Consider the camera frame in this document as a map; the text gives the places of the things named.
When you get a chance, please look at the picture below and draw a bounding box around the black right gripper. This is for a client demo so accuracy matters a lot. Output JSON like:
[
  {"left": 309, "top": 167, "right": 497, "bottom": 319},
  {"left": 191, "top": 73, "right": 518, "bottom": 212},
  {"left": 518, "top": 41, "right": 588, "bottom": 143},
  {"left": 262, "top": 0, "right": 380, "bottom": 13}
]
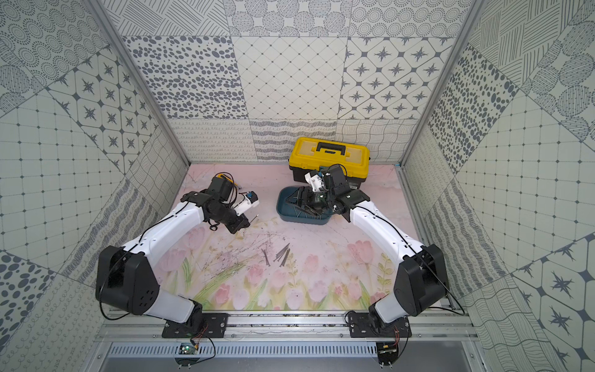
[{"left": 284, "top": 186, "right": 335, "bottom": 217}]

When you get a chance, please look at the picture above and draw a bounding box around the steel nail pile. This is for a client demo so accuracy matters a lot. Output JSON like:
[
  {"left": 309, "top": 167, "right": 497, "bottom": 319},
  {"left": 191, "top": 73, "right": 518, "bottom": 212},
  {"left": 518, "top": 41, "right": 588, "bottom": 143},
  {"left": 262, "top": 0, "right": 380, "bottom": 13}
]
[
  {"left": 274, "top": 243, "right": 290, "bottom": 262},
  {"left": 280, "top": 249, "right": 291, "bottom": 267}
]

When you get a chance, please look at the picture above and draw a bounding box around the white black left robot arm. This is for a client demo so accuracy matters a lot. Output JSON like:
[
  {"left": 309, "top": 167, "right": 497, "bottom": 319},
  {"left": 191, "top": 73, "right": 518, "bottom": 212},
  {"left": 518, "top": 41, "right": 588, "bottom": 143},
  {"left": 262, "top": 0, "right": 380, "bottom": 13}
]
[{"left": 95, "top": 173, "right": 259, "bottom": 332}]

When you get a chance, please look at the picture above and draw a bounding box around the teal plastic storage box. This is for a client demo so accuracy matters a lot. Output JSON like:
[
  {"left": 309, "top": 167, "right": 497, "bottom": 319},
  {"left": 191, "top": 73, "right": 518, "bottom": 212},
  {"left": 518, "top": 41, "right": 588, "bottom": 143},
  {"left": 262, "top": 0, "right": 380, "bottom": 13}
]
[{"left": 276, "top": 186, "right": 332, "bottom": 226}]

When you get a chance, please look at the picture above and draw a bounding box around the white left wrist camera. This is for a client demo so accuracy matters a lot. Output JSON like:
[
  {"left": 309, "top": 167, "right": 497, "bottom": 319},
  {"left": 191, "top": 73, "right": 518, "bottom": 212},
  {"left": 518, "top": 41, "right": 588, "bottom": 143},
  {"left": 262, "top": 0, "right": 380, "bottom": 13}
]
[{"left": 234, "top": 192, "right": 260, "bottom": 216}]

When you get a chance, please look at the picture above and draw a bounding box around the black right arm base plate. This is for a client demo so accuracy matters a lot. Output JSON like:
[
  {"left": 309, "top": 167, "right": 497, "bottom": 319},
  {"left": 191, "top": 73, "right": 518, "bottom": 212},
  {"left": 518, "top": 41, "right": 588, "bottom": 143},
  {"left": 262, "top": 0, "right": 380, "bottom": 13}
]
[{"left": 344, "top": 311, "right": 412, "bottom": 338}]

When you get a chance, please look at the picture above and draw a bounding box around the steel nail pile right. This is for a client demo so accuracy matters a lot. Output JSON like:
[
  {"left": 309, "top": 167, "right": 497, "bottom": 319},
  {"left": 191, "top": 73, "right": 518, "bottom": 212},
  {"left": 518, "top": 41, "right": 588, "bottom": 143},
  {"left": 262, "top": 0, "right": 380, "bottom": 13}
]
[{"left": 274, "top": 243, "right": 290, "bottom": 262}]

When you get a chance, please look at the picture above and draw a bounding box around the steel nail pile lower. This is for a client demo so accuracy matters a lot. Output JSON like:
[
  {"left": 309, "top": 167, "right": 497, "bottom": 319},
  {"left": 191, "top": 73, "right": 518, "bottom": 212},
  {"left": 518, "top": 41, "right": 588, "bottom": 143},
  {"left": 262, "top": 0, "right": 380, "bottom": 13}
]
[{"left": 280, "top": 249, "right": 291, "bottom": 267}]

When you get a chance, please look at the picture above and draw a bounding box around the yellow black toolbox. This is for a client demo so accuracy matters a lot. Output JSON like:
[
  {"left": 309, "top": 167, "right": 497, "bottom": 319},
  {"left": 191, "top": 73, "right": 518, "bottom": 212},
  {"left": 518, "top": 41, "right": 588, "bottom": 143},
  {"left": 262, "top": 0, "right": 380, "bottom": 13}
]
[{"left": 288, "top": 137, "right": 370, "bottom": 187}]

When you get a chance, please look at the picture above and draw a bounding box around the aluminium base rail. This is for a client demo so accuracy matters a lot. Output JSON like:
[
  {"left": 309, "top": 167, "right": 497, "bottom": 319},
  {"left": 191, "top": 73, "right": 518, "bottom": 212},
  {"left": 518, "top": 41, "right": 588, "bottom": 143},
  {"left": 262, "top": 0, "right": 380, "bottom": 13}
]
[{"left": 95, "top": 308, "right": 480, "bottom": 344}]

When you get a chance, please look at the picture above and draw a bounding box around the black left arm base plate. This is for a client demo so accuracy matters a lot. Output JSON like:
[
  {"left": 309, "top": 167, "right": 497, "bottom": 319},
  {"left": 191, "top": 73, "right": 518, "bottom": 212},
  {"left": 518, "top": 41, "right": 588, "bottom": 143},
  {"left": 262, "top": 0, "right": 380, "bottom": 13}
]
[{"left": 161, "top": 312, "right": 229, "bottom": 339}]

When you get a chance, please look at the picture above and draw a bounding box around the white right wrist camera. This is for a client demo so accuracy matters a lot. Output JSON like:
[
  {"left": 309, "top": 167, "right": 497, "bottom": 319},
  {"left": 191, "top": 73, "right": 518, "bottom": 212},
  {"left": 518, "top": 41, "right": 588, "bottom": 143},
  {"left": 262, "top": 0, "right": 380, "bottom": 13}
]
[{"left": 305, "top": 170, "right": 326, "bottom": 193}]

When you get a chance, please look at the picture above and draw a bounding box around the white perforated cable duct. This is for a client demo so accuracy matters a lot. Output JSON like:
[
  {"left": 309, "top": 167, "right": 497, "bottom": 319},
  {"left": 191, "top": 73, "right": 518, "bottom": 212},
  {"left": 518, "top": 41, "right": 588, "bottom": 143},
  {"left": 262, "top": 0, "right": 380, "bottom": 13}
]
[{"left": 108, "top": 341, "right": 377, "bottom": 359}]

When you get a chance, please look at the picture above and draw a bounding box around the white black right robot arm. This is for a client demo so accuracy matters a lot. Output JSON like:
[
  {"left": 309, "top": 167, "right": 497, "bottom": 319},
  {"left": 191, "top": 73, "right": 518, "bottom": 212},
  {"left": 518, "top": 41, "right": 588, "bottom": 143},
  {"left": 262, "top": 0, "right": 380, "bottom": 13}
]
[{"left": 289, "top": 164, "right": 449, "bottom": 329}]

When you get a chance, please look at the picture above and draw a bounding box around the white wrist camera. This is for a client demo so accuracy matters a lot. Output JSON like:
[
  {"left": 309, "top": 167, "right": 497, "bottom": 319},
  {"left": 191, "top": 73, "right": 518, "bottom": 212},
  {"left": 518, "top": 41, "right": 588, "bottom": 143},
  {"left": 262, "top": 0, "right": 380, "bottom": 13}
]
[
  {"left": 305, "top": 170, "right": 326, "bottom": 193},
  {"left": 234, "top": 192, "right": 260, "bottom": 216}
]

